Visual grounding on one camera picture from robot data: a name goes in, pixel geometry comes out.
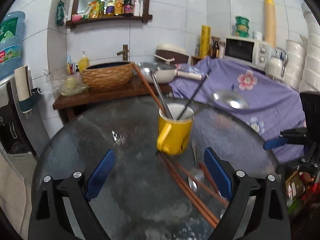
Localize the small steel spoon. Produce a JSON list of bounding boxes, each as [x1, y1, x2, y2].
[[188, 141, 204, 192]]

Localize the brown wooden chopstick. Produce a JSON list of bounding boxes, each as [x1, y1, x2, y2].
[[172, 158, 230, 208], [132, 62, 164, 112], [156, 152, 219, 228], [159, 153, 221, 224]]

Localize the steel soup ladle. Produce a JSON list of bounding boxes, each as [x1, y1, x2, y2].
[[209, 89, 250, 110]]

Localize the yellow duck mug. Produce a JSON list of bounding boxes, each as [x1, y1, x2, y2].
[[156, 103, 194, 155]]

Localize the perforated steel skimmer ladle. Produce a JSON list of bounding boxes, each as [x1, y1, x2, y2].
[[138, 63, 174, 120]]

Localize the black chopstick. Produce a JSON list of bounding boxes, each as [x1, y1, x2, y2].
[[177, 69, 212, 120]]

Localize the purple floral cloth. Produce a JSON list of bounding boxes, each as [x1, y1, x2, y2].
[[169, 56, 307, 164]]

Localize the round glass table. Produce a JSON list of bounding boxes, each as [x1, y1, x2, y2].
[[32, 96, 278, 239]]

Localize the wooden counter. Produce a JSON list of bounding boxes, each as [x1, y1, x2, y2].
[[52, 76, 173, 124]]

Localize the white kettle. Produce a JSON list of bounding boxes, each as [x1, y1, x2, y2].
[[265, 47, 289, 82]]

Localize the water dispenser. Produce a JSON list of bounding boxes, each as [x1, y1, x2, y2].
[[1, 76, 50, 184]]

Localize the plastic bag with fruit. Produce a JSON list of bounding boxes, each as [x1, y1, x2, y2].
[[40, 71, 89, 96]]

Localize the woven basket sink bowl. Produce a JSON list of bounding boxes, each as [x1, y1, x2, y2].
[[81, 61, 133, 90]]

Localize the white microwave oven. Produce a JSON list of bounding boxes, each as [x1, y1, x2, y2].
[[223, 36, 276, 72]]

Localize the yellow soap bottle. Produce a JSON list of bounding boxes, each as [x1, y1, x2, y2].
[[78, 51, 89, 73]]

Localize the cream pan with lid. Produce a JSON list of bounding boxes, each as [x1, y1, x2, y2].
[[137, 62, 203, 85]]

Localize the brown glass bottle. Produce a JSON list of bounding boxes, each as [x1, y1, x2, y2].
[[212, 41, 220, 59]]

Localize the brass faucet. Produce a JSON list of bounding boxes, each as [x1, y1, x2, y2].
[[117, 44, 130, 61]]

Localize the tall paper cup stack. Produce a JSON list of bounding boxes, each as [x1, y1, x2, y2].
[[264, 0, 276, 48]]

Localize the green instant noodle cups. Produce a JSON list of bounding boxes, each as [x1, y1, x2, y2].
[[235, 16, 249, 38]]

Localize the brown rice cooker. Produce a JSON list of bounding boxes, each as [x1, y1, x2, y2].
[[154, 44, 189, 64]]

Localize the yellow wrap roll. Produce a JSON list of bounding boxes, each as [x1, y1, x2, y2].
[[199, 25, 211, 58]]

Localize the dark soy sauce bottle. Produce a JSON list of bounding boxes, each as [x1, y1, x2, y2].
[[123, 0, 135, 16]]

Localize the blue water jug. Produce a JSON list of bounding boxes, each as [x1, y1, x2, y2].
[[0, 11, 25, 80]]

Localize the wooden framed wall shelf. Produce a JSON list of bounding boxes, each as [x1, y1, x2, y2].
[[66, 0, 152, 29]]

